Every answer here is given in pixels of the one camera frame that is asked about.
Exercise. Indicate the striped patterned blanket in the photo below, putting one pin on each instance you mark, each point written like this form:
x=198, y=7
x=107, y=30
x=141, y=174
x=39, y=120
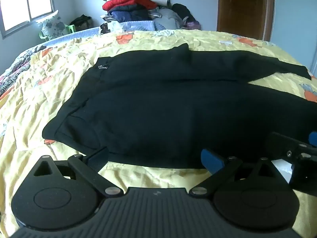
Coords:
x=12, y=76

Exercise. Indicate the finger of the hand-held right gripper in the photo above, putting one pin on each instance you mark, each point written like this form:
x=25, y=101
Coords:
x=313, y=138
x=282, y=142

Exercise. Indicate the window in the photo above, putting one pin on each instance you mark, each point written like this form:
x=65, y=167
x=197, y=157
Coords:
x=24, y=2

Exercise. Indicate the green plastic chair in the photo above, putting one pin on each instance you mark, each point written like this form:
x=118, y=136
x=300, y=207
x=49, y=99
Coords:
x=70, y=27

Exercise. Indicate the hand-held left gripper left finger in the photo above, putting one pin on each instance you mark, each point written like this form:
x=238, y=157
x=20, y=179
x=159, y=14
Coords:
x=99, y=157

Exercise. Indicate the brown wooden door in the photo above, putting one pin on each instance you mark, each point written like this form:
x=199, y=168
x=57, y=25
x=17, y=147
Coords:
x=244, y=7

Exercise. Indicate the floral pillow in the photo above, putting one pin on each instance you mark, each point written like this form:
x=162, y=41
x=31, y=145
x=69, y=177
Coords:
x=52, y=24

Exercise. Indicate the dark bag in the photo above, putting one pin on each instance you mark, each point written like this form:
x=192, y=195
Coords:
x=81, y=22

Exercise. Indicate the blue quilted blanket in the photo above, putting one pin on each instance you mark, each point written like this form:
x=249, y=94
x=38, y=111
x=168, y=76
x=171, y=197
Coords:
x=86, y=32

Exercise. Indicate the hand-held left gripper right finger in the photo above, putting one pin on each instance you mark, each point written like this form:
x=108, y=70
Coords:
x=210, y=162

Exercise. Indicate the yellow printed blanket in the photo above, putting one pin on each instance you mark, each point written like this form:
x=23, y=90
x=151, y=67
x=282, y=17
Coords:
x=148, y=42

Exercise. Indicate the pile of clothes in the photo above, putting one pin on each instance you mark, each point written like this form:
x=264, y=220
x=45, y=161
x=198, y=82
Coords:
x=158, y=17

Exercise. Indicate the red jacket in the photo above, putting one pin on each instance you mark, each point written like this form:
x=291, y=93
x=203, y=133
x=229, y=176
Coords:
x=128, y=1

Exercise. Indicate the black pants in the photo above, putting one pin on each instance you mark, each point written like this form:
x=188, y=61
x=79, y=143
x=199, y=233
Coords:
x=161, y=104

